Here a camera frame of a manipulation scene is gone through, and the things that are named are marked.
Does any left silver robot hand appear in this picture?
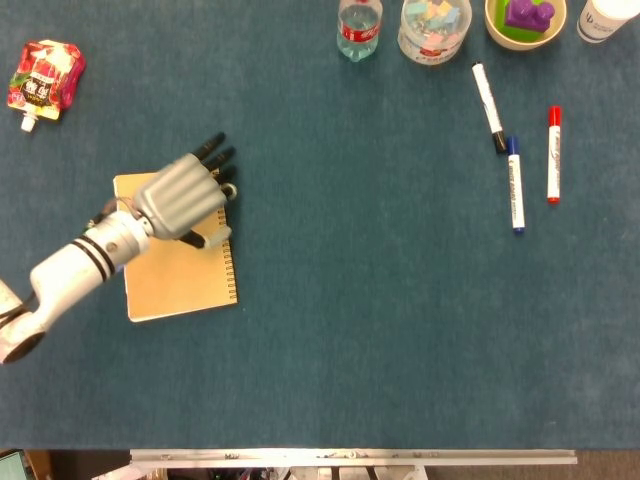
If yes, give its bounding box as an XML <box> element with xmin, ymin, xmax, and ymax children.
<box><xmin>131</xmin><ymin>131</ymin><xmax>240</xmax><ymax>250</ymax></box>

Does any brown spiral notebook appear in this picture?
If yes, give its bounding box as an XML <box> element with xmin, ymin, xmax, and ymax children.
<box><xmin>112</xmin><ymin>168</ymin><xmax>240</xmax><ymax>324</ymax></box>

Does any red jelly drink pouch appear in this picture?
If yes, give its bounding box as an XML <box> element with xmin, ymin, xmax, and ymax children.
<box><xmin>6</xmin><ymin>39</ymin><xmax>87</xmax><ymax>133</ymax></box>

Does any blue felt table mat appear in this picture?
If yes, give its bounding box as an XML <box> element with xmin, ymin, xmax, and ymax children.
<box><xmin>0</xmin><ymin>0</ymin><xmax>640</xmax><ymax>450</ymax></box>

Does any clear red-label soda bottle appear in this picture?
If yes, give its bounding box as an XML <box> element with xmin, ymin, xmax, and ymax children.
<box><xmin>336</xmin><ymin>0</ymin><xmax>384</xmax><ymax>63</ymax></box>

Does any clear jar of binder clips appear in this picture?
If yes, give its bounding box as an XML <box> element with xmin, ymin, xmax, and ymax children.
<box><xmin>397</xmin><ymin>0</ymin><xmax>473</xmax><ymax>66</ymax></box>

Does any black whiteboard marker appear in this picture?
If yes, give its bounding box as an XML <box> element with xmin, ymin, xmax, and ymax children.
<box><xmin>471</xmin><ymin>61</ymin><xmax>508</xmax><ymax>155</ymax></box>

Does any blue whiteboard marker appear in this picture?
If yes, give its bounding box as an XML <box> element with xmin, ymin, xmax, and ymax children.
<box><xmin>505</xmin><ymin>135</ymin><xmax>527</xmax><ymax>235</ymax></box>

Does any red whiteboard marker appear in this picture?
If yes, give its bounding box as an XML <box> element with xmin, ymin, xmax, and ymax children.
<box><xmin>545</xmin><ymin>105</ymin><xmax>563</xmax><ymax>204</ymax></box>

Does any green toy building block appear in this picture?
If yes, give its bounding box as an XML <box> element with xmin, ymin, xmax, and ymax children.
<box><xmin>495</xmin><ymin>0</ymin><xmax>545</xmax><ymax>43</ymax></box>

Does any beige bowl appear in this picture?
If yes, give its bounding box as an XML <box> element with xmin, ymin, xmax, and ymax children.
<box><xmin>483</xmin><ymin>0</ymin><xmax>568</xmax><ymax>52</ymax></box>

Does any purple toy building block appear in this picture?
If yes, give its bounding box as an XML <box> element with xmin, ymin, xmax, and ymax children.
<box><xmin>503</xmin><ymin>0</ymin><xmax>557</xmax><ymax>35</ymax></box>

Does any white paper cup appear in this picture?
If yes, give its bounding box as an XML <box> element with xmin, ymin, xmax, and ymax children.
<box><xmin>576</xmin><ymin>0</ymin><xmax>640</xmax><ymax>44</ymax></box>

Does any aluminium frame rail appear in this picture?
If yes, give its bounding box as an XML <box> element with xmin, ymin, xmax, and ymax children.
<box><xmin>128</xmin><ymin>448</ymin><xmax>579</xmax><ymax>467</ymax></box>

